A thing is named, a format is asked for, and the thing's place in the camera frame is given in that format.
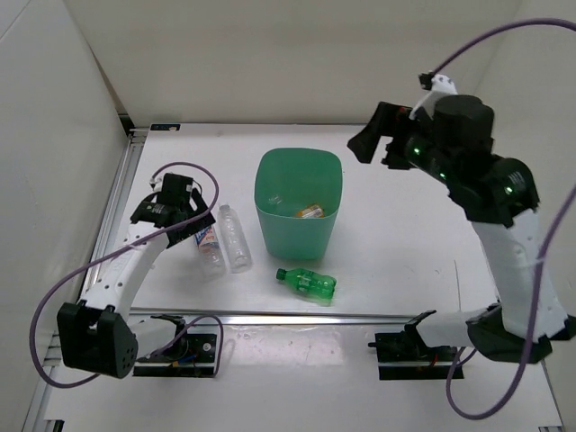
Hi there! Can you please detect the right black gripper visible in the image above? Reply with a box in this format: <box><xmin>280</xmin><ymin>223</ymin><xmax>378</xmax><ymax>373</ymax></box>
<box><xmin>346</xmin><ymin>103</ymin><xmax>456</xmax><ymax>185</ymax></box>

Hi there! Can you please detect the clear bottle red blue label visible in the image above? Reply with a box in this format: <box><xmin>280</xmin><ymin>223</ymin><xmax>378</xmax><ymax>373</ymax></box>
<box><xmin>193</xmin><ymin>225</ymin><xmax>226</xmax><ymax>279</ymax></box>

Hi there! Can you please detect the clear plastic bottle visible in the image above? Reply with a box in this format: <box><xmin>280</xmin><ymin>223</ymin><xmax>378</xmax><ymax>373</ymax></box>
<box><xmin>218</xmin><ymin>204</ymin><xmax>252</xmax><ymax>273</ymax></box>

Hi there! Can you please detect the orange juice bottle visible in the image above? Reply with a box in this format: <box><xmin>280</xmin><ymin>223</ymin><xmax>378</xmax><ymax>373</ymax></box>
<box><xmin>295</xmin><ymin>203</ymin><xmax>325</xmax><ymax>219</ymax></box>

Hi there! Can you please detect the green plastic bottle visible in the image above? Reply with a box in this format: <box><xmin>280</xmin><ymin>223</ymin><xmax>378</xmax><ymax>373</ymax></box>
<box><xmin>275</xmin><ymin>268</ymin><xmax>337</xmax><ymax>304</ymax></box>

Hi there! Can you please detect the blue label plastic bottle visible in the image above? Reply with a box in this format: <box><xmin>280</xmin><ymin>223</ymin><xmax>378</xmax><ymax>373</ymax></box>
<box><xmin>267</xmin><ymin>194</ymin><xmax>284</xmax><ymax>207</ymax></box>

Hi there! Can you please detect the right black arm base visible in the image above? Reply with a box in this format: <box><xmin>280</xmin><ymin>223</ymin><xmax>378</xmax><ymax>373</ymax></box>
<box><xmin>367</xmin><ymin>310</ymin><xmax>457</xmax><ymax>381</ymax></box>

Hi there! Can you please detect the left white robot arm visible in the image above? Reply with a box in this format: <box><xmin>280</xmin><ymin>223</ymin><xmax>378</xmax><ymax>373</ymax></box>
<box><xmin>57</xmin><ymin>174</ymin><xmax>215</xmax><ymax>378</ymax></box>

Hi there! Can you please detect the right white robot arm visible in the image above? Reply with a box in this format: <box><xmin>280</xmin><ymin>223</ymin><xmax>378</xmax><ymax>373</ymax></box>
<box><xmin>347</xmin><ymin>94</ymin><xmax>575</xmax><ymax>364</ymax></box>

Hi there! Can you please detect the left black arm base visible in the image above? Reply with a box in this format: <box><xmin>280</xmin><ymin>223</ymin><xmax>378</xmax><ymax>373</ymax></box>
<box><xmin>130</xmin><ymin>314</ymin><xmax>224</xmax><ymax>378</ymax></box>

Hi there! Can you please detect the green plastic bin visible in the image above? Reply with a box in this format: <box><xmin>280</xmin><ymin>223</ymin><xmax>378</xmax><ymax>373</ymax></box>
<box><xmin>254</xmin><ymin>148</ymin><xmax>343</xmax><ymax>260</ymax></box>

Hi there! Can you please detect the blue sticker left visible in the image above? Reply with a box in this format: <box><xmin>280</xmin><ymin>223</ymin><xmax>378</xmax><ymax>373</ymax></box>
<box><xmin>149</xmin><ymin>123</ymin><xmax>181</xmax><ymax>131</ymax></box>

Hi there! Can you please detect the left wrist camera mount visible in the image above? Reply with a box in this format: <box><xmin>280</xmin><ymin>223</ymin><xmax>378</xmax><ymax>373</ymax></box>
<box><xmin>149</xmin><ymin>176</ymin><xmax>163</xmax><ymax>191</ymax></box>

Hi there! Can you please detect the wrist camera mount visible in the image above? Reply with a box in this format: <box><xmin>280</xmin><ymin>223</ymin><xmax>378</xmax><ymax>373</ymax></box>
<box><xmin>149</xmin><ymin>176</ymin><xmax>163</xmax><ymax>191</ymax></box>
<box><xmin>409</xmin><ymin>72</ymin><xmax>458</xmax><ymax>121</ymax></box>

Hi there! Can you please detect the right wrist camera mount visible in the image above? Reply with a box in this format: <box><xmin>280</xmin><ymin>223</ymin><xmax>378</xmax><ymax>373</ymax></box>
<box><xmin>409</xmin><ymin>72</ymin><xmax>458</xmax><ymax>121</ymax></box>

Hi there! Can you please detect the aluminium table rail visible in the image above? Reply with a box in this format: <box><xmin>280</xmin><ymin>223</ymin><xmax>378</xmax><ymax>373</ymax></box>
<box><xmin>130</xmin><ymin>308</ymin><xmax>414</xmax><ymax>326</ymax></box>

